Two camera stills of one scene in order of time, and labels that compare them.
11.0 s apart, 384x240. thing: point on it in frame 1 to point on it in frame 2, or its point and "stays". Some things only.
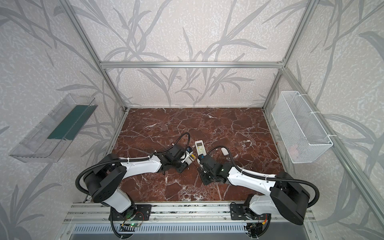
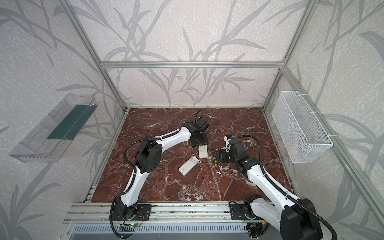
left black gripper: [182, 163] to [197, 141]
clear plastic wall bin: [47, 142] stays
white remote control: [200, 148] stays
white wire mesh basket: [304, 137] stays
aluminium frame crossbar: [192, 64] stays
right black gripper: [204, 167] to [222, 155]
